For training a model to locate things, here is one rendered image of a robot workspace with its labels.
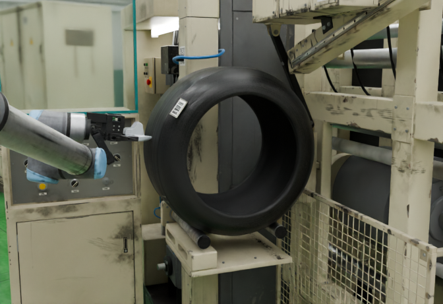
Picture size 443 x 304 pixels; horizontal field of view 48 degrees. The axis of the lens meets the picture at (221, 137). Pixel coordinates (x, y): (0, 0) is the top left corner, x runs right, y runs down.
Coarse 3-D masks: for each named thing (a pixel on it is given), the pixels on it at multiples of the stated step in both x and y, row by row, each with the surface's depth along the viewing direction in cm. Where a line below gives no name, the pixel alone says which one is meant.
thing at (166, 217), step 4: (164, 204) 190; (164, 208) 190; (168, 208) 191; (164, 212) 191; (168, 212) 191; (164, 216) 191; (168, 216) 191; (164, 220) 191; (168, 220) 192; (172, 220) 192; (164, 224) 191
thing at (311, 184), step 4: (316, 136) 204; (316, 140) 205; (316, 144) 205; (312, 164) 206; (312, 168) 206; (312, 172) 206; (312, 176) 206; (308, 180) 206; (312, 180) 207; (308, 184) 206; (312, 184) 207; (308, 188) 206; (312, 188) 207; (300, 196) 206; (304, 196) 206; (308, 196) 207; (300, 200) 206; (304, 200) 207; (308, 200) 207; (312, 200) 208
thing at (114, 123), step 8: (88, 112) 153; (88, 120) 151; (96, 120) 153; (104, 120) 154; (112, 120) 154; (120, 120) 154; (88, 128) 150; (96, 128) 153; (104, 128) 154; (112, 128) 154; (120, 128) 155; (88, 136) 151; (104, 136) 155; (112, 136) 153
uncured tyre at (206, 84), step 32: (192, 96) 154; (224, 96) 155; (256, 96) 189; (288, 96) 164; (160, 128) 155; (192, 128) 153; (288, 128) 188; (160, 160) 154; (288, 160) 189; (160, 192) 161; (192, 192) 156; (224, 192) 192; (256, 192) 193; (288, 192) 168; (192, 224) 162; (224, 224) 162; (256, 224) 166
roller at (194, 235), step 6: (174, 216) 187; (180, 222) 180; (186, 222) 175; (186, 228) 173; (192, 228) 169; (192, 234) 166; (198, 234) 163; (204, 234) 162; (198, 240) 160; (204, 240) 160; (198, 246) 160; (204, 246) 161
